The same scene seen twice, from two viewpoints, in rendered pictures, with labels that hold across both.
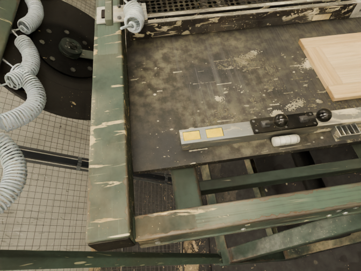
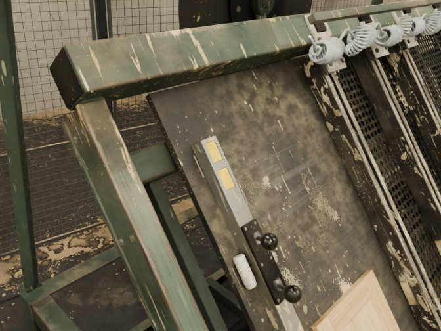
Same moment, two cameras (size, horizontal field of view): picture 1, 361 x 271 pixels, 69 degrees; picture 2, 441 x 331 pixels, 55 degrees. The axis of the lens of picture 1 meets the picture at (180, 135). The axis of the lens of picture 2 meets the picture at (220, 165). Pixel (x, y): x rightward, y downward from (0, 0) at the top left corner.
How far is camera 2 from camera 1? 29 cm
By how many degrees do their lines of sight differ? 10
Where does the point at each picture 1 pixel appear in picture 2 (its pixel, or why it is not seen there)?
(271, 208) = (161, 261)
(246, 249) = (58, 320)
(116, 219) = (99, 73)
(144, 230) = (91, 113)
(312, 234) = not seen: outside the picture
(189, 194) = (141, 169)
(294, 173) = (205, 299)
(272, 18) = (384, 228)
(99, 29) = (298, 20)
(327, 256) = not seen: outside the picture
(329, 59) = (360, 312)
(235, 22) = (362, 183)
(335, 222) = not seen: outside the picture
